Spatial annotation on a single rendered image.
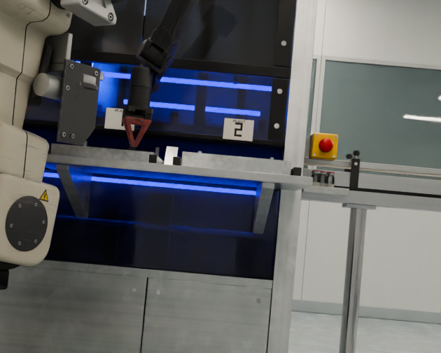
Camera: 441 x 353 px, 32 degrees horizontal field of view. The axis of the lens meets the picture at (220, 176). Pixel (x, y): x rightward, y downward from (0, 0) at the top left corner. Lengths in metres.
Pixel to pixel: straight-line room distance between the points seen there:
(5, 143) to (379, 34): 5.88
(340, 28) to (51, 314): 5.21
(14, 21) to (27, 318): 1.04
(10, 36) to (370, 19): 5.83
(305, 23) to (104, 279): 0.93
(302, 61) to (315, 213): 4.66
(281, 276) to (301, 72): 0.58
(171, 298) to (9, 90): 0.94
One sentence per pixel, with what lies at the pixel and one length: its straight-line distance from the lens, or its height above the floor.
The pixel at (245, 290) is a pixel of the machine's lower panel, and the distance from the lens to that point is 2.23.
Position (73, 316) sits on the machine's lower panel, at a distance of 2.28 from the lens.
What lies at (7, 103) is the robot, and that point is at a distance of 1.52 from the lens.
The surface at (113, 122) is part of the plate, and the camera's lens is 2.26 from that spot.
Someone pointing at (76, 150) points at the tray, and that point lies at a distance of 2.00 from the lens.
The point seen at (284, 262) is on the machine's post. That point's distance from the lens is 2.23.
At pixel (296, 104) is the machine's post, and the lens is 2.25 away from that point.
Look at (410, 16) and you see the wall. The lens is 7.24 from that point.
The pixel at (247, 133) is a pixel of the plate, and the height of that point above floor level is 1.01.
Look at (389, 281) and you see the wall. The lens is 7.00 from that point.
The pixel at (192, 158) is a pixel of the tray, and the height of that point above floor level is 0.90.
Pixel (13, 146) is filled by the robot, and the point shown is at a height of 0.86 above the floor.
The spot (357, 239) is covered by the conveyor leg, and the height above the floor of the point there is 0.73.
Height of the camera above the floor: 0.77
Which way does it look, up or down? 3 degrees up
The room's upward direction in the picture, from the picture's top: 5 degrees clockwise
